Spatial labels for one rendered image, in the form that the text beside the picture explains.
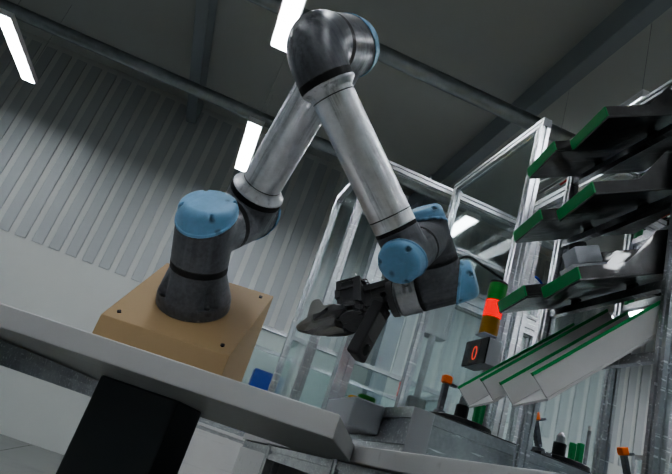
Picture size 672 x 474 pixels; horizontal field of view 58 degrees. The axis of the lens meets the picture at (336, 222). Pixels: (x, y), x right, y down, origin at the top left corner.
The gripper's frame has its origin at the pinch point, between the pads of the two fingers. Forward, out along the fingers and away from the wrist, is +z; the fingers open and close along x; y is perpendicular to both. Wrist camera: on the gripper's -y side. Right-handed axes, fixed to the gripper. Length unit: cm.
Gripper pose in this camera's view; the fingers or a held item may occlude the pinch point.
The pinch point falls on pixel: (302, 330)
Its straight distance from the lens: 122.8
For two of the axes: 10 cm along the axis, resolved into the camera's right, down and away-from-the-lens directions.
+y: -0.2, -7.2, 6.9
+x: -3.8, -6.4, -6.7
